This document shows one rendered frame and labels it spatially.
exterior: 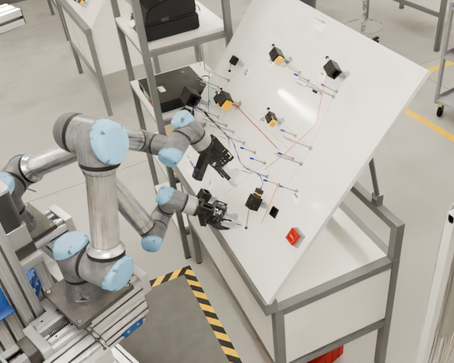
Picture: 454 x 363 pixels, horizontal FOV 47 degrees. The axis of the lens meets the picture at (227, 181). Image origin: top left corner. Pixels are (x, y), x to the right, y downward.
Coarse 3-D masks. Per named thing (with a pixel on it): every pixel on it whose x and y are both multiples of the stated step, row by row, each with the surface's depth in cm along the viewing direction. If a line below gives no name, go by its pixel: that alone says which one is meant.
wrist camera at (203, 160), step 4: (200, 156) 192; (204, 156) 190; (208, 156) 190; (200, 160) 191; (204, 160) 190; (208, 160) 191; (196, 164) 193; (200, 164) 191; (204, 164) 190; (196, 168) 193; (200, 168) 190; (204, 168) 191; (196, 172) 191; (200, 172) 191; (204, 172) 191; (192, 176) 194; (196, 176) 191; (200, 176) 191; (200, 180) 192
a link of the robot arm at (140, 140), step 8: (72, 112) 146; (56, 120) 146; (64, 120) 144; (56, 128) 144; (128, 128) 174; (56, 136) 144; (128, 136) 171; (136, 136) 175; (144, 136) 179; (152, 136) 181; (136, 144) 176; (144, 144) 179; (144, 152) 184
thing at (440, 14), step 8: (368, 0) 614; (400, 0) 564; (408, 0) 556; (416, 0) 546; (424, 0) 536; (432, 0) 527; (440, 0) 518; (448, 0) 520; (368, 8) 620; (400, 8) 645; (416, 8) 548; (424, 8) 537; (432, 8) 530; (440, 8) 519; (448, 8) 526; (440, 16) 523; (440, 24) 527; (440, 32) 532; (440, 40) 538
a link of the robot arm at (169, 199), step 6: (162, 186) 201; (162, 192) 198; (168, 192) 199; (174, 192) 200; (180, 192) 202; (156, 198) 201; (162, 198) 198; (168, 198) 199; (174, 198) 200; (180, 198) 200; (186, 198) 201; (162, 204) 200; (168, 204) 200; (174, 204) 200; (180, 204) 200; (186, 204) 201; (168, 210) 202; (174, 210) 204; (180, 210) 202
